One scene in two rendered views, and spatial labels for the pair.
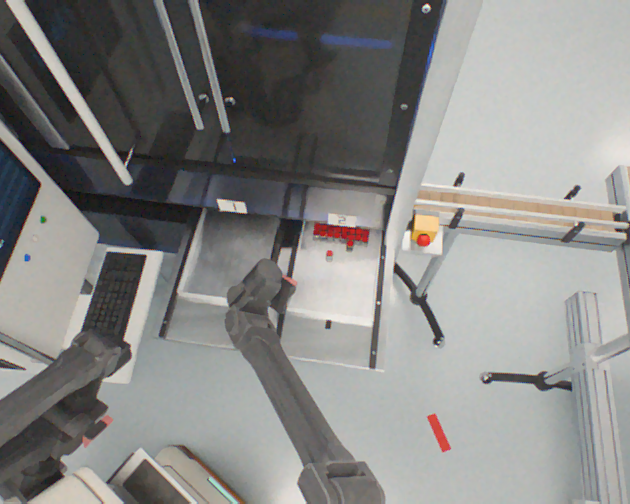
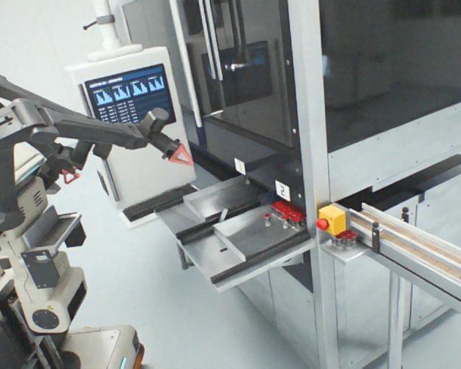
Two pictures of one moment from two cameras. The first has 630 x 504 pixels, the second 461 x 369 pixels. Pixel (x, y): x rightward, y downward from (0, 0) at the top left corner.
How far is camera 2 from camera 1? 120 cm
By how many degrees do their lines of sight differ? 53
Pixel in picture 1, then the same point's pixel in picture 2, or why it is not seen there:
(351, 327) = (232, 258)
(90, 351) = not seen: hidden behind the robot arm
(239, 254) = (229, 201)
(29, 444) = not seen: hidden behind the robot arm
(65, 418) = (66, 153)
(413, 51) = (282, 15)
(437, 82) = (295, 36)
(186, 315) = (175, 210)
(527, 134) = not seen: outside the picture
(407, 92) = (287, 49)
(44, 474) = (43, 172)
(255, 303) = (143, 126)
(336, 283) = (255, 236)
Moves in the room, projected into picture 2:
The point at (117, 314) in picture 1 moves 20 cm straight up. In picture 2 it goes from (159, 203) to (150, 168)
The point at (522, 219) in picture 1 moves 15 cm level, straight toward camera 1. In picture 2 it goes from (443, 268) to (387, 273)
